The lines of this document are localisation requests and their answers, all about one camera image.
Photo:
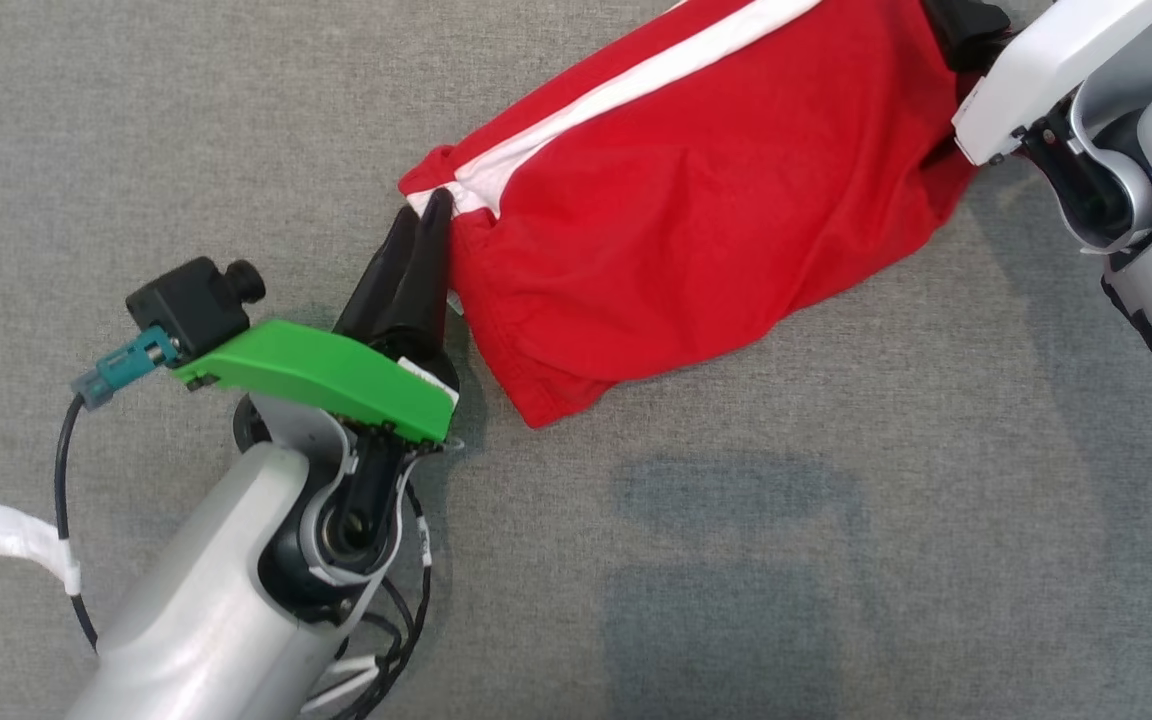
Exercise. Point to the red jersey with white sleeves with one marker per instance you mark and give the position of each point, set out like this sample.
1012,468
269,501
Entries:
636,230

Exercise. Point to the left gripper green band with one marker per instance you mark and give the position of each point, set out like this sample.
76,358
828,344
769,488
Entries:
336,385

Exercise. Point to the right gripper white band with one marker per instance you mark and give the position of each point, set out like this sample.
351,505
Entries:
1056,70

